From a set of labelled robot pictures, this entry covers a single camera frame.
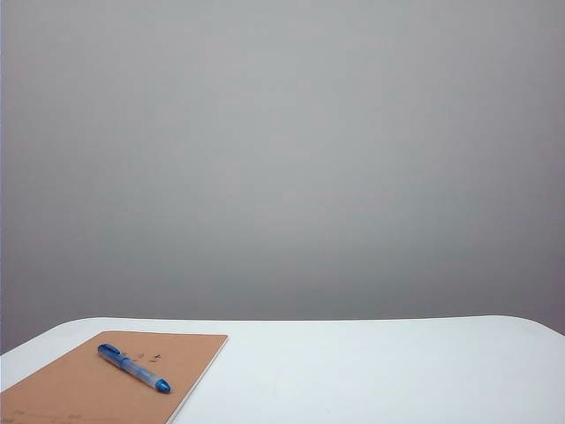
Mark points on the blue transparent pen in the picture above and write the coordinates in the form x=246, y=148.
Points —
x=132, y=367

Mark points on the brown kraft notebook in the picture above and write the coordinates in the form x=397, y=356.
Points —
x=88, y=393

